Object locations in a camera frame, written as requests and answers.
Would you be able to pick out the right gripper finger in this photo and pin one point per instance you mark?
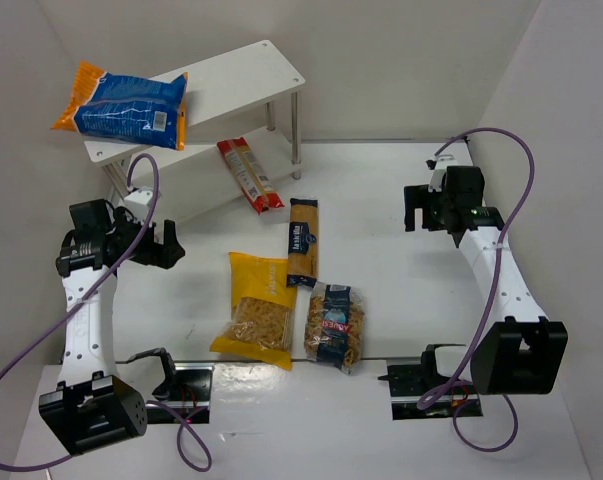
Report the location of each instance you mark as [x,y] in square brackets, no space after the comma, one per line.
[412,194]
[411,206]

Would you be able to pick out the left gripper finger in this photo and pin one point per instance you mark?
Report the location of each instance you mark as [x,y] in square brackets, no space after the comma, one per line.
[172,251]
[123,214]

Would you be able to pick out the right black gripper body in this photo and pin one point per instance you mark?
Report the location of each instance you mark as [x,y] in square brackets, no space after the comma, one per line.
[422,201]

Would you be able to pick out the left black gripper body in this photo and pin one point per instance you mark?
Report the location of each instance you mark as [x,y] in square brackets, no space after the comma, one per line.
[156,245]

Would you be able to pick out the dark blue fusilli bag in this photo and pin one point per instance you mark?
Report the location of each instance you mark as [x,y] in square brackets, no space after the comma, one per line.
[334,326]

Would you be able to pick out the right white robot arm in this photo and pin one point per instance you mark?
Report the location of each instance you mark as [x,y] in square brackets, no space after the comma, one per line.
[519,350]

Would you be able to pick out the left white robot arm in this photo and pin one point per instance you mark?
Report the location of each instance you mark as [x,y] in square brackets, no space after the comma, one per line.
[91,407]

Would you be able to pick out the yellow pasta time bag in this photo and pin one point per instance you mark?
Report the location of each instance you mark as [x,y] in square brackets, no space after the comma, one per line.
[262,311]

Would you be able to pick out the blue orange pasta bag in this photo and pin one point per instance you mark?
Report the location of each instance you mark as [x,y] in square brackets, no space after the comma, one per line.
[126,108]

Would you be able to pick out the white two-tier shelf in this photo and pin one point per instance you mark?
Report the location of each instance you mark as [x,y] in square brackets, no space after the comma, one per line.
[196,179]

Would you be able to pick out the red spaghetti pack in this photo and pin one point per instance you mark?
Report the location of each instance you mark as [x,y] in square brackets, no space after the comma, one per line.
[249,174]

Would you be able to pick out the la sicilia spaghetti pack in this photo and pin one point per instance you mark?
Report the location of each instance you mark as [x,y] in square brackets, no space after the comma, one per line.
[302,262]

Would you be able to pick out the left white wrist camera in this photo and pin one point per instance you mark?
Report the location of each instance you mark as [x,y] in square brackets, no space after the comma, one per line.
[138,202]

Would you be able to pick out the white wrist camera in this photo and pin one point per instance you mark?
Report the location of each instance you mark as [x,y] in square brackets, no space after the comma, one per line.
[438,165]
[138,202]

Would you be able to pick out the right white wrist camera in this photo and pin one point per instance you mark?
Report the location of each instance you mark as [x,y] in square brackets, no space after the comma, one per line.
[438,165]

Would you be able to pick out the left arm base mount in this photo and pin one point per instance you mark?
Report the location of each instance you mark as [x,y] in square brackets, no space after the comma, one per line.
[184,387]

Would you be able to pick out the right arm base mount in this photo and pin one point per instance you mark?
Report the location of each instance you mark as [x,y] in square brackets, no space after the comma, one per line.
[408,379]

